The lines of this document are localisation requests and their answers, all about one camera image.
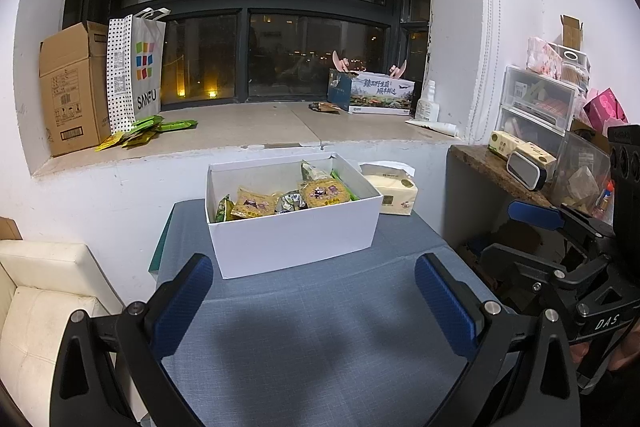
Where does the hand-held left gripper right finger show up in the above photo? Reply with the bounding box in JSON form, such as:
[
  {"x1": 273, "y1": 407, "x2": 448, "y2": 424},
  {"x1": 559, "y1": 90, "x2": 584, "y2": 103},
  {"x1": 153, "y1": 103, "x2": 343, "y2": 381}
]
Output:
[{"x1": 414, "y1": 252, "x2": 582, "y2": 427}]

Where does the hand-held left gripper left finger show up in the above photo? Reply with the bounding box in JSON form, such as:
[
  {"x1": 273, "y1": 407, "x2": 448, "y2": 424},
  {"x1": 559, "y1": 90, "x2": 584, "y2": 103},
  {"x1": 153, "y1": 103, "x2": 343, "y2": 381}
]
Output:
[{"x1": 50, "y1": 253, "x2": 215, "y2": 427}]

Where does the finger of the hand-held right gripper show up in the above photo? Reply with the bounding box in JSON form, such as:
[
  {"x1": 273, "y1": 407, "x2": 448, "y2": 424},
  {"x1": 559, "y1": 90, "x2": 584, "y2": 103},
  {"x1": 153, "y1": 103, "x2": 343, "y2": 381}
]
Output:
[
  {"x1": 480, "y1": 243, "x2": 615, "y2": 325},
  {"x1": 507, "y1": 200, "x2": 617, "y2": 242}
]

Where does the yellow snack packet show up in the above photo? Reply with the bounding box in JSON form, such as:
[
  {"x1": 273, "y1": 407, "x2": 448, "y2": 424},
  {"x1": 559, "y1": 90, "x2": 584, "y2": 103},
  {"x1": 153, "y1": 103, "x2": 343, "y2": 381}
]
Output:
[
  {"x1": 231, "y1": 186, "x2": 284, "y2": 221},
  {"x1": 298, "y1": 178, "x2": 354, "y2": 210}
]

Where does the white cardboard box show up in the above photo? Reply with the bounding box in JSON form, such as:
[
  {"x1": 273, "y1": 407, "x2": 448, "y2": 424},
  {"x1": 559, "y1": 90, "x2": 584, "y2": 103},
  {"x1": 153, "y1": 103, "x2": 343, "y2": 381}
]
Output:
[{"x1": 205, "y1": 151, "x2": 384, "y2": 280}]

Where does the silver snack packet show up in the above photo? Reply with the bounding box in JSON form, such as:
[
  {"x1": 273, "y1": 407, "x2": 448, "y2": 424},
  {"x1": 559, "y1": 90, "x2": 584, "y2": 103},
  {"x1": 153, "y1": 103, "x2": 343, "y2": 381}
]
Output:
[{"x1": 275, "y1": 189, "x2": 309, "y2": 214}]

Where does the green and white snack packet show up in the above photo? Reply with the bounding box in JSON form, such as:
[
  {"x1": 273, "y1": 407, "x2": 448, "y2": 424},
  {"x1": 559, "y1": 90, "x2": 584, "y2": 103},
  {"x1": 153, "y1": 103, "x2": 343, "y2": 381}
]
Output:
[{"x1": 300, "y1": 159, "x2": 334, "y2": 183}]

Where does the person's right hand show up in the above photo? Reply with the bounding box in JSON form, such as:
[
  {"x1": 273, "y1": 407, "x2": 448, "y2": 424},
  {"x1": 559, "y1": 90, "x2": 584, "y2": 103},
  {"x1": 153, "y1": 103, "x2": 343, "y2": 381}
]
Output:
[{"x1": 607, "y1": 322, "x2": 640, "y2": 374}]

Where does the small glue bottle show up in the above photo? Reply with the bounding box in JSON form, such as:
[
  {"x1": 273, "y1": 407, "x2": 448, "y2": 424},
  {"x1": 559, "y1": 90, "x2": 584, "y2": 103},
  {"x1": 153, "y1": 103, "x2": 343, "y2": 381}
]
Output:
[{"x1": 595, "y1": 181, "x2": 615, "y2": 221}]

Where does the clear plastic bin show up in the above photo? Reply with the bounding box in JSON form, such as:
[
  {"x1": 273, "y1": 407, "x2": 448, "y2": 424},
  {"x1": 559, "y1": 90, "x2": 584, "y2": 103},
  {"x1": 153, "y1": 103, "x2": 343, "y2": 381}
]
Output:
[{"x1": 550, "y1": 132, "x2": 614, "y2": 221}]

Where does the white and black device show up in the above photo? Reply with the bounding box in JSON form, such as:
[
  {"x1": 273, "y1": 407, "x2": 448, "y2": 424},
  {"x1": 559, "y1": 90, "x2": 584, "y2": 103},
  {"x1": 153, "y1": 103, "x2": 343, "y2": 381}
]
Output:
[{"x1": 506, "y1": 150, "x2": 549, "y2": 190}]

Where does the small yellow tissue pack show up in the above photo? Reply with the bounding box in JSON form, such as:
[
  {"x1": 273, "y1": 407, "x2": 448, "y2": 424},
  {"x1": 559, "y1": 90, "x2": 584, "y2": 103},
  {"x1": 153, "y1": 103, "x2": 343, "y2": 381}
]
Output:
[
  {"x1": 489, "y1": 130, "x2": 524, "y2": 158},
  {"x1": 516, "y1": 142, "x2": 557, "y2": 168}
]

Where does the magenta box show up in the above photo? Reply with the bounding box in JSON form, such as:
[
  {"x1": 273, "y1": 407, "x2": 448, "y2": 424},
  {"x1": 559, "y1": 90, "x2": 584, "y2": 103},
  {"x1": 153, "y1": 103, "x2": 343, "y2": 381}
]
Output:
[{"x1": 582, "y1": 88, "x2": 630, "y2": 133}]

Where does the clear plastic drawer unit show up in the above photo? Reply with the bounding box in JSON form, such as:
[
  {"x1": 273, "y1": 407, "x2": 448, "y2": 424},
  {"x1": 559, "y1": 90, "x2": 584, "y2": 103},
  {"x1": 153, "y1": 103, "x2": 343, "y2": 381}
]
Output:
[{"x1": 497, "y1": 66, "x2": 581, "y2": 153}]

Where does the white cotton swab container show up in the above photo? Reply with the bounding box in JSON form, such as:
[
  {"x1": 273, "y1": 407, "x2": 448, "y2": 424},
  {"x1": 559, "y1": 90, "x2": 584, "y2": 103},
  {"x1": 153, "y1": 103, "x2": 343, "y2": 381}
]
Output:
[{"x1": 557, "y1": 48, "x2": 591, "y2": 90}]

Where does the blue-grey tablecloth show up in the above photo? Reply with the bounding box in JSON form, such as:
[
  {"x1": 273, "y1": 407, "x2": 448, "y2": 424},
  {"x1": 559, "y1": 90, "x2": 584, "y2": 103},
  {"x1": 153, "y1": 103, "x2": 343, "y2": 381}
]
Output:
[{"x1": 149, "y1": 199, "x2": 503, "y2": 427}]

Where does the white tube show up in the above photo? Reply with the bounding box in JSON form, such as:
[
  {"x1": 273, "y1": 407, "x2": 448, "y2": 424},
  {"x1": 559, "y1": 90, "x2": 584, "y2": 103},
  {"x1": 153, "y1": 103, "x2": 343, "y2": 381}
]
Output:
[{"x1": 405, "y1": 119, "x2": 459, "y2": 138}]

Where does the white leather sofa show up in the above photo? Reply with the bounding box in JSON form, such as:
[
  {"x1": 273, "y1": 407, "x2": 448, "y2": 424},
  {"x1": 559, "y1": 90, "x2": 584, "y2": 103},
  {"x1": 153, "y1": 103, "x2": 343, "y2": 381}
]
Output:
[{"x1": 0, "y1": 239, "x2": 127, "y2": 427}]

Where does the pink floral pouch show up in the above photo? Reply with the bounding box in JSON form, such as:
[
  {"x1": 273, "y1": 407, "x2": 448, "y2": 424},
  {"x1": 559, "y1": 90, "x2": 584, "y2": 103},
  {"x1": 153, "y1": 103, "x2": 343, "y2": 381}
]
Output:
[{"x1": 527, "y1": 36, "x2": 569, "y2": 80}]

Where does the white plastic bottle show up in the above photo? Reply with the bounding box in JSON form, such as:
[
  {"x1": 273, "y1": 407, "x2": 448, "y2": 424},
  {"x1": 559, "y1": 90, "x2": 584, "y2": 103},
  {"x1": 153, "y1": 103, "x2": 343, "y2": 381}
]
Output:
[{"x1": 415, "y1": 80, "x2": 441, "y2": 123}]

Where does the small open cardboard box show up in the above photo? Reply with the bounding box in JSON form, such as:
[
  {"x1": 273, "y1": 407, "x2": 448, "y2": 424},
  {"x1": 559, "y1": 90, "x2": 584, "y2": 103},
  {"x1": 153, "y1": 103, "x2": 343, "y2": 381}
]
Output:
[{"x1": 560, "y1": 14, "x2": 585, "y2": 50}]

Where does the yellow-green snack packet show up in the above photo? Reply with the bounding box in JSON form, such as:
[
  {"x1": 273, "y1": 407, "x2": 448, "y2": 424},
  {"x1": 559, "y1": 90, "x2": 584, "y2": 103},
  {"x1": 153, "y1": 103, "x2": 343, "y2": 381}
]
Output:
[{"x1": 95, "y1": 132, "x2": 126, "y2": 152}]

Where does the long green snack packet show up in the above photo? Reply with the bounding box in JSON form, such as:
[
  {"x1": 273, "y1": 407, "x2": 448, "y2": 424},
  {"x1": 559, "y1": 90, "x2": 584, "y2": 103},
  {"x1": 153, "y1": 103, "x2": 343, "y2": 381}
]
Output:
[{"x1": 157, "y1": 119, "x2": 199, "y2": 133}]

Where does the brown cardboard piece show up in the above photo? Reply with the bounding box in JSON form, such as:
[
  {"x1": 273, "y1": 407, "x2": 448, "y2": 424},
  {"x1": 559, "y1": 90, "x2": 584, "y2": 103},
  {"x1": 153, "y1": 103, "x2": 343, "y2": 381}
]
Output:
[{"x1": 0, "y1": 217, "x2": 23, "y2": 242}]

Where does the scenic printed box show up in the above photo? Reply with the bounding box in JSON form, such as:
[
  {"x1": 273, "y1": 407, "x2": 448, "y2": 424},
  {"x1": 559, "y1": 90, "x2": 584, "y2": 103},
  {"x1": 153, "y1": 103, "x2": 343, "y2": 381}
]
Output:
[{"x1": 348, "y1": 77, "x2": 416, "y2": 116}]

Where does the dark blue gift bag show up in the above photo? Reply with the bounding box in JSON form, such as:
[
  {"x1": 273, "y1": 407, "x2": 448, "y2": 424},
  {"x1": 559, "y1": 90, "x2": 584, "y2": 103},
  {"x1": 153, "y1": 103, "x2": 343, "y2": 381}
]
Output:
[{"x1": 327, "y1": 68, "x2": 357, "y2": 112}]

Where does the white paper shopping bag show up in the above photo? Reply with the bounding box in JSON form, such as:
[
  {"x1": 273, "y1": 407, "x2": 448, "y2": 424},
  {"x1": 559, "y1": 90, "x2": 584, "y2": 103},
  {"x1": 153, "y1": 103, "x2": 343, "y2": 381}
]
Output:
[{"x1": 106, "y1": 7, "x2": 167, "y2": 136}]

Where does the brown cardboard box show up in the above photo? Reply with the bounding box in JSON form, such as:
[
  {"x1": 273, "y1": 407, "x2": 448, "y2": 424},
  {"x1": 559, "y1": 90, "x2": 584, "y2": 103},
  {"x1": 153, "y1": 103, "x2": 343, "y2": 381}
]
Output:
[{"x1": 39, "y1": 21, "x2": 117, "y2": 158}]

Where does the dark window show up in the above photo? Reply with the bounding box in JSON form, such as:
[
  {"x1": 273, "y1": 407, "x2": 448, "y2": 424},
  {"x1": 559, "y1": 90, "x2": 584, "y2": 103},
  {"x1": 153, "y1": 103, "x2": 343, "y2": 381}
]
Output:
[{"x1": 62, "y1": 0, "x2": 432, "y2": 112}]

